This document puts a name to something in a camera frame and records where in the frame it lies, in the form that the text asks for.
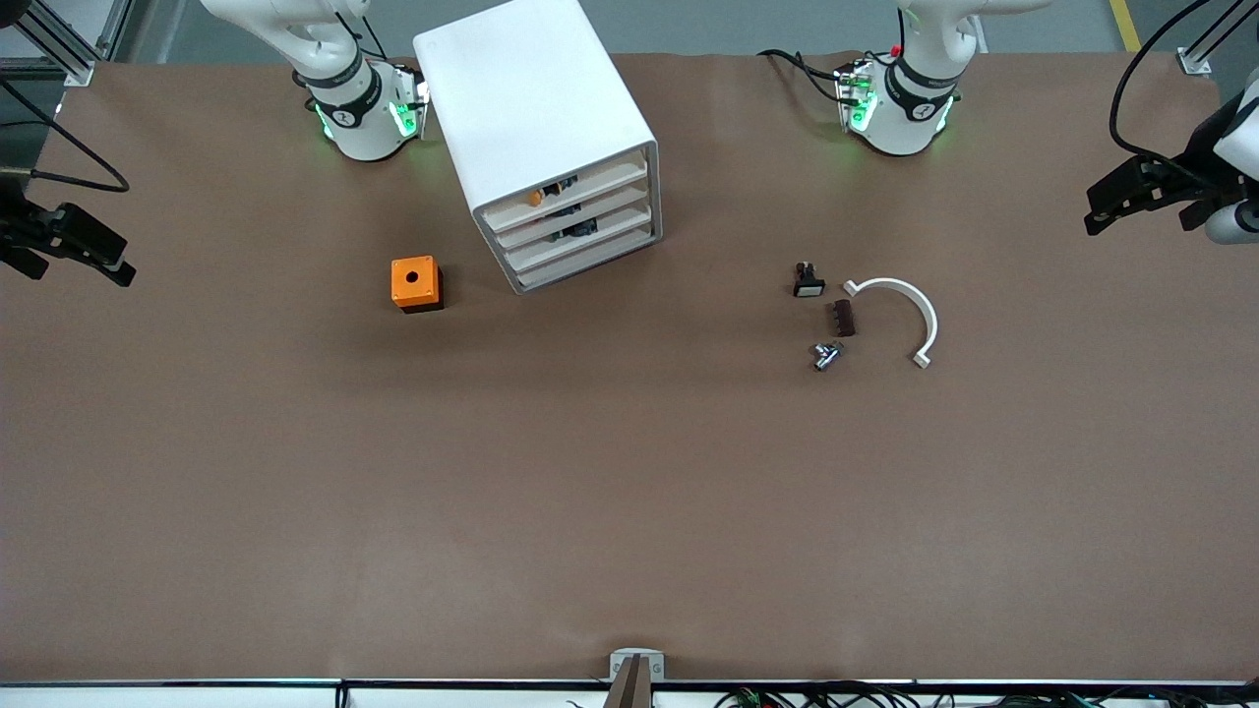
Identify brown table mat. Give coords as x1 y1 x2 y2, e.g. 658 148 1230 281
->
0 51 1259 685

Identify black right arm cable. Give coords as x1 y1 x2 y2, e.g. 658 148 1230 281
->
0 77 132 194

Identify aluminium frame profile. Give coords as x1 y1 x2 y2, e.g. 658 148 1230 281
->
1176 0 1259 78
12 0 99 89

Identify white curved plastic bracket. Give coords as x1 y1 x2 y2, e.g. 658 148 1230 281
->
842 277 939 371

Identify orange button enclosure box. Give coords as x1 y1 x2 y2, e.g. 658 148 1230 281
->
390 256 445 315

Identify black base cable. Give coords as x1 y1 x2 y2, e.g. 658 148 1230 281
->
757 47 849 105
332 8 390 62

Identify black table edge rail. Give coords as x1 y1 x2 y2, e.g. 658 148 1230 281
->
0 677 1259 690

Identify tangled black cables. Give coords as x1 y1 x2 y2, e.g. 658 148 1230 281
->
716 686 1259 708

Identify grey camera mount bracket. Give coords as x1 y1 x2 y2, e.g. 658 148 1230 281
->
609 648 667 683

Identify brown camera post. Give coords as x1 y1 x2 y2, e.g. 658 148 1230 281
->
602 656 656 708

